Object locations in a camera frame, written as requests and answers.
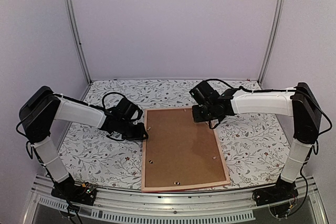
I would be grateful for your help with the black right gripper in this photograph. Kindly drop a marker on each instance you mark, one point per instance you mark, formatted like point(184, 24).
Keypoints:
point(197, 116)

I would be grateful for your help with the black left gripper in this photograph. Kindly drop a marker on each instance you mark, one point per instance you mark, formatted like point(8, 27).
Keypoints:
point(140, 134)

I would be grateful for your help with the pink wooden photo frame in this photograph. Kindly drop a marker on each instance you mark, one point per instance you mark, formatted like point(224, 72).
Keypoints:
point(186, 155)

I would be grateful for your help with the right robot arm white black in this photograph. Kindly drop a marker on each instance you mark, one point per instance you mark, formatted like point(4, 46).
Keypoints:
point(298, 103)

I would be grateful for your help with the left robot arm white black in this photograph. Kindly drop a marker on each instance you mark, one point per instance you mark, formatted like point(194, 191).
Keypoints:
point(45, 110)

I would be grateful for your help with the floral patterned table mat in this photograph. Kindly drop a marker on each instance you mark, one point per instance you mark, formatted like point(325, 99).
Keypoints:
point(255, 146)

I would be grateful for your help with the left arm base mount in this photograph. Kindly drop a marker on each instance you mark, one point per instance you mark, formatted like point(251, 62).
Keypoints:
point(84, 193)

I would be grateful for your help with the aluminium front rail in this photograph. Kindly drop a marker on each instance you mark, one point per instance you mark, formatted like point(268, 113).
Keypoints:
point(118, 205)

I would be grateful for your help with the right aluminium corner post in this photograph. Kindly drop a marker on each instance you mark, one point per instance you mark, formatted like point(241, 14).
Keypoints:
point(271, 41)

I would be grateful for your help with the aluminium corner post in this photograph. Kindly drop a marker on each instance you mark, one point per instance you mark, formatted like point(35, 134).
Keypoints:
point(271, 41)
point(78, 44)

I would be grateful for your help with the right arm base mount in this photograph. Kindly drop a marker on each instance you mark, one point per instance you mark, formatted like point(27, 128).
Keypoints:
point(282, 190)

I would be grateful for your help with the left aluminium corner post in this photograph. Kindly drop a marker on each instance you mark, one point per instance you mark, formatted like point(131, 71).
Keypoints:
point(78, 44)

